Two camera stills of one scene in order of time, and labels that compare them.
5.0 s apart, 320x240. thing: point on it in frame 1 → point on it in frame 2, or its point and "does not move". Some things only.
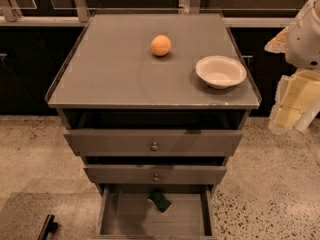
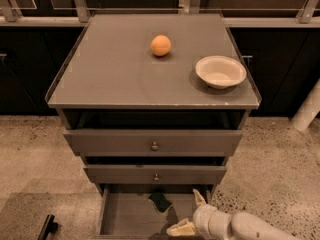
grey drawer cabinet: (154, 104) does not move
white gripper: (304, 45) → (201, 218)
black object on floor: (50, 226) does not move
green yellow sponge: (160, 201) does not move
